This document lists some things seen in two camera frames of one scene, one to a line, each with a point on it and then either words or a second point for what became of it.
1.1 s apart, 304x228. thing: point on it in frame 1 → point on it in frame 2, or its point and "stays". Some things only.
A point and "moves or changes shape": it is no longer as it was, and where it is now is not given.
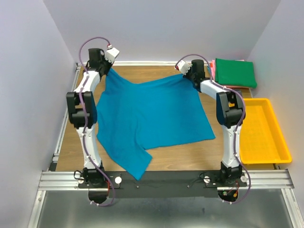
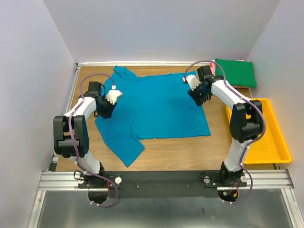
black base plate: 163,184 stays
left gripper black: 109,65 → 107,113
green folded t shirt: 235,72 stays
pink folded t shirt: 213,70 stays
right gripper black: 185,76 → 197,100
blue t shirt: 133,118 moves or changes shape
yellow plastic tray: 262,141 stays
